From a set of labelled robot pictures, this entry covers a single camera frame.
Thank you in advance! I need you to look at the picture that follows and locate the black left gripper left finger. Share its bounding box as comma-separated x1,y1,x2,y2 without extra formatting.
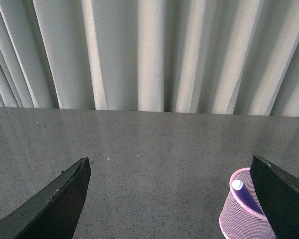
0,157,91,239

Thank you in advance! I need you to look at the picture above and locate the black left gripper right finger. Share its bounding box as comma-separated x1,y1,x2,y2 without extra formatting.
250,155,299,239

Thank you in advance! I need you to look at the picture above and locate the purple marker pen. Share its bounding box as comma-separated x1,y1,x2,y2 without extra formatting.
231,179,262,214

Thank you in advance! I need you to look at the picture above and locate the pink mesh pen cup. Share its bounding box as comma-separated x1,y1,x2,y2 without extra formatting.
219,168,276,239

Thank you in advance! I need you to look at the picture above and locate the white pleated curtain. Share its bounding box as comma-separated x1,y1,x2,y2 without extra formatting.
0,0,299,117

